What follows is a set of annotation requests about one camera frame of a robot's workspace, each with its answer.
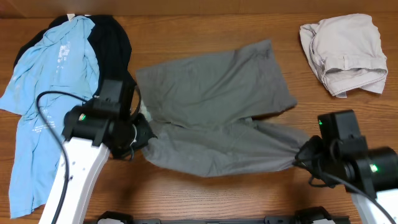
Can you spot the black t-shirt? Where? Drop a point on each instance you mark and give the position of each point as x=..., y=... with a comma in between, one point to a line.
x=112, y=53

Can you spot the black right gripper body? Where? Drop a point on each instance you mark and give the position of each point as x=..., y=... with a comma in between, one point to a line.
x=315, y=157

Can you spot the light blue t-shirt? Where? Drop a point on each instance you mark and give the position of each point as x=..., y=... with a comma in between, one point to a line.
x=37, y=153

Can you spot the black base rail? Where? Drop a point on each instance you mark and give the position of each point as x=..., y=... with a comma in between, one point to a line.
x=313, y=215

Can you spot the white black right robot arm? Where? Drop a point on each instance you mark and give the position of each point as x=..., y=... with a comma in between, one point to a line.
x=350, y=163

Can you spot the beige folded shorts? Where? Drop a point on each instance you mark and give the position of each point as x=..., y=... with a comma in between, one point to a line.
x=345, y=53

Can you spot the grey shorts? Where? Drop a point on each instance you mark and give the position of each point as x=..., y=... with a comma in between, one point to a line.
x=204, y=113

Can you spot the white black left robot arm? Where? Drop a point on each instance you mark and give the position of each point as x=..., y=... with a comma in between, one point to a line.
x=93, y=132

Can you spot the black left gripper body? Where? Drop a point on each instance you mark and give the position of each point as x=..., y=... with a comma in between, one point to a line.
x=137, y=133

